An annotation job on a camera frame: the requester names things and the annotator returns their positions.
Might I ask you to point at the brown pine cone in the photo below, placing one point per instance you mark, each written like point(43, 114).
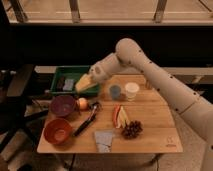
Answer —
point(132, 130)

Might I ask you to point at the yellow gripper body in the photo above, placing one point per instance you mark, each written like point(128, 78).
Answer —
point(84, 83)

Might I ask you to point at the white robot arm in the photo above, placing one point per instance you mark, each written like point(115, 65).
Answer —
point(195, 110)

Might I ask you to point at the green plastic tray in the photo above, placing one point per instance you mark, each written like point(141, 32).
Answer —
point(69, 72)

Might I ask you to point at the black handled peeler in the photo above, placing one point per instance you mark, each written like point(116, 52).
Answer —
point(85, 124)

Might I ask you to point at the red yellow fruit slices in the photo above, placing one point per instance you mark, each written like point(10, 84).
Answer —
point(120, 118)

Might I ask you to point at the grey folded cloth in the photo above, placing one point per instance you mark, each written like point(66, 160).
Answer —
point(103, 139)

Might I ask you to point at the black office chair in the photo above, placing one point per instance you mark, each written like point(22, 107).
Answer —
point(13, 107)

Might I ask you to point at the red bowl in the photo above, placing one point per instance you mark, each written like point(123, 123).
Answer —
point(57, 131)

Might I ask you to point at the white cup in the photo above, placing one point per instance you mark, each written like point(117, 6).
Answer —
point(131, 90)

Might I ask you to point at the dark sponge block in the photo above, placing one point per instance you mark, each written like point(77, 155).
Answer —
point(60, 83)

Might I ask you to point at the grey sponge block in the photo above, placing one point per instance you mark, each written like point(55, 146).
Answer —
point(68, 85)

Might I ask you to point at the orange fruit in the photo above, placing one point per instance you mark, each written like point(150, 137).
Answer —
point(82, 103)

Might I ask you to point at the purple bowl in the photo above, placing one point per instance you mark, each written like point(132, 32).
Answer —
point(62, 105)

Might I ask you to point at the wooden folding table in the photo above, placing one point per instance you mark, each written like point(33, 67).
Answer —
point(159, 133)

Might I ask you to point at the blue cup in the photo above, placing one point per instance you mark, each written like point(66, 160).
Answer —
point(115, 92)

